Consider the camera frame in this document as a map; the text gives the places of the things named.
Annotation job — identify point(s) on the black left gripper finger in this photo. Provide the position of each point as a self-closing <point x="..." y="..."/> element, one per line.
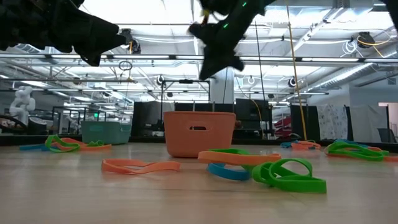
<point x="93" y="56"/>
<point x="99" y="32"/>

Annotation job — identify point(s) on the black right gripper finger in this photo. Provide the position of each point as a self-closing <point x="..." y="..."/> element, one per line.
<point x="236" y="64"/>
<point x="214" y="63"/>

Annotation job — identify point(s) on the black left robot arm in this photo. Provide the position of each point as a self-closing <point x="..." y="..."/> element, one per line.
<point x="11" y="21"/>

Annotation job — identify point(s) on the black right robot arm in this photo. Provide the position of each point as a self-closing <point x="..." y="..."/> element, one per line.
<point x="264" y="4"/>

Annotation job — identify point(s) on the white building column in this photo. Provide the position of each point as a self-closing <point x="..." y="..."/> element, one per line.
<point x="222" y="87"/>

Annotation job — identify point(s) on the black partition panel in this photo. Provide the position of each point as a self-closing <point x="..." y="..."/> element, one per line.
<point x="149" y="118"/>
<point x="252" y="116"/>
<point x="303" y="123"/>

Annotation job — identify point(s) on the teal plastic basket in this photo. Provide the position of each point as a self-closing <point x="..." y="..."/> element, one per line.
<point x="105" y="132"/>

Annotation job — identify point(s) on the orange plastic basket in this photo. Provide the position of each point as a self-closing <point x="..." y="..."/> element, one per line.
<point x="186" y="143"/>

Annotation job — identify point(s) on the white patterned hanging cloth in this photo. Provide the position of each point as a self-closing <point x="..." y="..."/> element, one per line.
<point x="332" y="122"/>

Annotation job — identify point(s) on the plain white hanging cloth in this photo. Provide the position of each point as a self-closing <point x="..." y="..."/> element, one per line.
<point x="367" y="123"/>

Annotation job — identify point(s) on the black chair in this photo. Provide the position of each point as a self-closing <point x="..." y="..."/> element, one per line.
<point x="387" y="135"/>

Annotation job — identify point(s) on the black metal gantry frame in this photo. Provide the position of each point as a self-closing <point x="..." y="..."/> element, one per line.
<point x="186" y="81"/>

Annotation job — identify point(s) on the black shelf frame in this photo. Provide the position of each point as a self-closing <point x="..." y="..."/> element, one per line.
<point x="79" y="107"/>

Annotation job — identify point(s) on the black aluminium table frame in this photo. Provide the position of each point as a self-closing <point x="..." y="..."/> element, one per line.
<point x="9" y="140"/>

